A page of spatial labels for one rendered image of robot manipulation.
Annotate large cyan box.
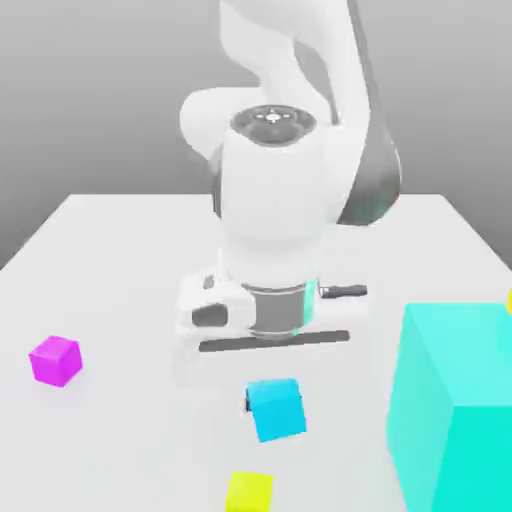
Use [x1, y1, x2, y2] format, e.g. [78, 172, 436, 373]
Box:
[385, 302, 512, 512]

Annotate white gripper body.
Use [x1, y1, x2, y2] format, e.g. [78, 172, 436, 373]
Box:
[174, 306, 371, 388]

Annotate small magenta cube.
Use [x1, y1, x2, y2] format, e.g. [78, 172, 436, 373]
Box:
[28, 334, 84, 389]

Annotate small blue cube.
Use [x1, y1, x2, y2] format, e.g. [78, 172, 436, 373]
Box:
[244, 377, 308, 444]

